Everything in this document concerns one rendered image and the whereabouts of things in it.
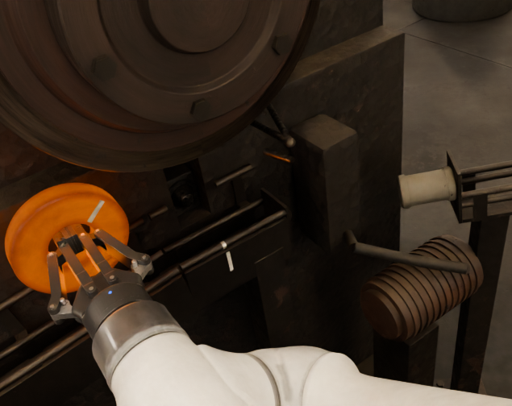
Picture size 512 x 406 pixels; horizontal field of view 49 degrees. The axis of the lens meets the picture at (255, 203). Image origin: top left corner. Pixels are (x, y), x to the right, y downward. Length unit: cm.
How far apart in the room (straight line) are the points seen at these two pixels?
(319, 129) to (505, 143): 153
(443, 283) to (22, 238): 70
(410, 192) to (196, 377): 59
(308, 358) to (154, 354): 16
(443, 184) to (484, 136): 144
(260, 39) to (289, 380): 37
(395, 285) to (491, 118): 161
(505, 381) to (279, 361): 105
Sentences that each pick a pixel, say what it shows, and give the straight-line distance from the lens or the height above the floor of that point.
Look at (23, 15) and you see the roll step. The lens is 60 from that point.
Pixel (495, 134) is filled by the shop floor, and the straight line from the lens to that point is 245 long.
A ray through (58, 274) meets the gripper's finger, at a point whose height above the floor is 85.
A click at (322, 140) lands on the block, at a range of 91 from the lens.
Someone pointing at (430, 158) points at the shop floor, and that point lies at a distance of 229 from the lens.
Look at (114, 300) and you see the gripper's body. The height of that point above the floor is 87.
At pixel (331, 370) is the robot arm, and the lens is 59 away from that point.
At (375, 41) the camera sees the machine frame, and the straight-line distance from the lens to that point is 106.
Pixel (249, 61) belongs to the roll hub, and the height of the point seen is 102.
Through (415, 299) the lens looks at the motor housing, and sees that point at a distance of 103.
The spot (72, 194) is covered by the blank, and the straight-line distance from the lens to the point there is 73.
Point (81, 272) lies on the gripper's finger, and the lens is 69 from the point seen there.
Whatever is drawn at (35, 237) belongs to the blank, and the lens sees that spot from 75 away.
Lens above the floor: 129
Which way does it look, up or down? 38 degrees down
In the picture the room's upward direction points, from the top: 10 degrees counter-clockwise
